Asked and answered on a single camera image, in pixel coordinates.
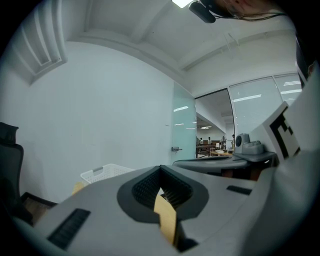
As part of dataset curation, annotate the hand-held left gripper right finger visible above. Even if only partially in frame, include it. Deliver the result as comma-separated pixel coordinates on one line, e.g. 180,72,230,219
160,164,258,256

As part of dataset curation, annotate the frosted glass door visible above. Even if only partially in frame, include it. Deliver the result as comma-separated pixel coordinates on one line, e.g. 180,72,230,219
172,82,197,163

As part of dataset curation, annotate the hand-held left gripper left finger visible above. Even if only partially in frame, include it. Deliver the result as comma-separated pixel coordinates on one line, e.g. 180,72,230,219
32,164,179,256

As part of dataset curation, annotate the round wooden pedestal table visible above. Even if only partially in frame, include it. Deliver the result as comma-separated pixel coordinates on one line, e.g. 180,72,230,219
209,149,235,157

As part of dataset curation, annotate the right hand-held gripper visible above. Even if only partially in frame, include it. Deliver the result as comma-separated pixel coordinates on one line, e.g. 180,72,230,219
172,101,301,174

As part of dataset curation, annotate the person's face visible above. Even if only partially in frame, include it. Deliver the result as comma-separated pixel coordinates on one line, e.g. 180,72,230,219
214,0,276,21

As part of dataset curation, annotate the black mesh office chair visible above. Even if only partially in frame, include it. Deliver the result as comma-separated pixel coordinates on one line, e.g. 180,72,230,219
0,122,33,226

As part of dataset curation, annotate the white plastic basket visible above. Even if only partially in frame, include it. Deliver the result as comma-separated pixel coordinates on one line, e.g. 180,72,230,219
79,163,136,187

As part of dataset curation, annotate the grey gripper-mounted camera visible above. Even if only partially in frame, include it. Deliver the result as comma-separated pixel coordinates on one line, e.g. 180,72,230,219
232,133,265,156

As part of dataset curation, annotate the black head-worn camera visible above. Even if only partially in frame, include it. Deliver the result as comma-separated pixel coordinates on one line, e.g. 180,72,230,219
188,1,217,24

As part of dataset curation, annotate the ceiling light panel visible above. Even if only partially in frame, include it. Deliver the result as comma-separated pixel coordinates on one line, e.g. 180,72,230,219
171,0,196,8

